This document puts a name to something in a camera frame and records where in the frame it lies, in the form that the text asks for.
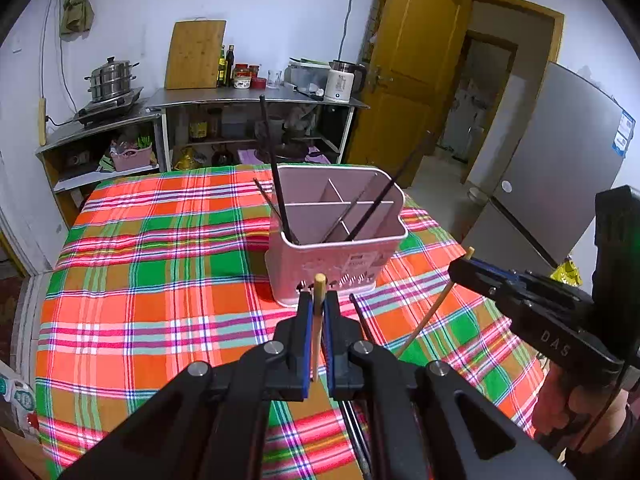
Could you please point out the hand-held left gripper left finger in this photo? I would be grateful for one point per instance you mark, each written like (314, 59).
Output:
(306, 340)

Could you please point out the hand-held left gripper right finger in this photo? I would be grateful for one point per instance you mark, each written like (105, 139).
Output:
(329, 340)

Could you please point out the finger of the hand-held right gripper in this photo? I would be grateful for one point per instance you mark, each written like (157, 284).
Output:
(475, 280)
(500, 276)

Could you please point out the light wooden chopstick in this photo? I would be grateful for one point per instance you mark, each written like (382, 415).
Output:
(426, 317)
(317, 330)

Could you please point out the black chopstick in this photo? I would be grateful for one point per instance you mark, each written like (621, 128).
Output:
(361, 316)
(273, 160)
(356, 435)
(399, 175)

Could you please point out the pink plastic utensil basket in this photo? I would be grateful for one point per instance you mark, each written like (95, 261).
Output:
(320, 265)

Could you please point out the person's right hand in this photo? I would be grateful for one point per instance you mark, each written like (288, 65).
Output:
(580, 410)

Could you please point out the yellow snack packet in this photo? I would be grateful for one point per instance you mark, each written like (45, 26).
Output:
(567, 272)

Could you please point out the silver refrigerator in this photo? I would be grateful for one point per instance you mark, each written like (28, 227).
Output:
(550, 170)

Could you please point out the plaid tablecloth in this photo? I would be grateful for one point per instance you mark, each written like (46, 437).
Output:
(165, 285)

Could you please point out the yellow wooden door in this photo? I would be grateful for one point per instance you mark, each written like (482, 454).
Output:
(410, 70)

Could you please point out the white electric kettle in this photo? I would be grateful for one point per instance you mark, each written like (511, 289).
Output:
(340, 85)

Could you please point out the small pink basket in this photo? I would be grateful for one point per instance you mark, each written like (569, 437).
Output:
(131, 160)

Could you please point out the steel kitchen table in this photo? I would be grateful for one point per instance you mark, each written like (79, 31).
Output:
(225, 97)

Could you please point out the flat red tin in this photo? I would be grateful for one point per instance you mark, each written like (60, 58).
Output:
(258, 83)

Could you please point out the drinking glass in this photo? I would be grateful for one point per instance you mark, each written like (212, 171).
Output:
(273, 80)

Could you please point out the white dish container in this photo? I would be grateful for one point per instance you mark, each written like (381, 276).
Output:
(305, 77)

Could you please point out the small red lid jar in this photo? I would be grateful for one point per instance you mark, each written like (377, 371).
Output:
(254, 71)

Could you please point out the dark sauce bottle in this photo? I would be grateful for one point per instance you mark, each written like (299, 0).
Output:
(230, 67)

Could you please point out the yellow oil bottle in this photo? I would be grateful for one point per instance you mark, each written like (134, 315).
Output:
(221, 70)

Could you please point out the countertop stove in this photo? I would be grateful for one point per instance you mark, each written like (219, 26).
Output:
(107, 109)

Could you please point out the wooden cutting board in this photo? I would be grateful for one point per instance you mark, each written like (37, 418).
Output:
(195, 55)

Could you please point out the low steel shelf unit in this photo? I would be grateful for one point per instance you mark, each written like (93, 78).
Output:
(75, 132)

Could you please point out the steel steamer pot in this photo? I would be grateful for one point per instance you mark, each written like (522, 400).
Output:
(110, 80)

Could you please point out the yellowed power strip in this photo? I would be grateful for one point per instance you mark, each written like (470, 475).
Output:
(43, 122)

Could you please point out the yellow door frame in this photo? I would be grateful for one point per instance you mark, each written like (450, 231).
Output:
(555, 35)

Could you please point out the white wall switch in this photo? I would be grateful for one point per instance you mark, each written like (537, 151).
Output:
(16, 47)

